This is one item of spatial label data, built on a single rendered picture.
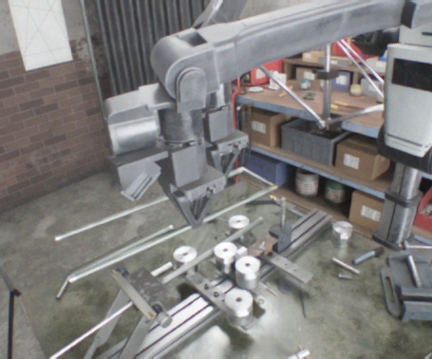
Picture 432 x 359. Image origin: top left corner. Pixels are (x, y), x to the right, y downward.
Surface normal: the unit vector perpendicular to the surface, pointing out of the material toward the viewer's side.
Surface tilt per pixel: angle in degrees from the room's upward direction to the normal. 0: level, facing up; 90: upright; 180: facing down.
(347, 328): 0
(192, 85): 107
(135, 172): 90
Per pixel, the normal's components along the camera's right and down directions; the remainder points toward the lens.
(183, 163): 0.57, 0.36
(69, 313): -0.07, -0.87
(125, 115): 0.40, 0.67
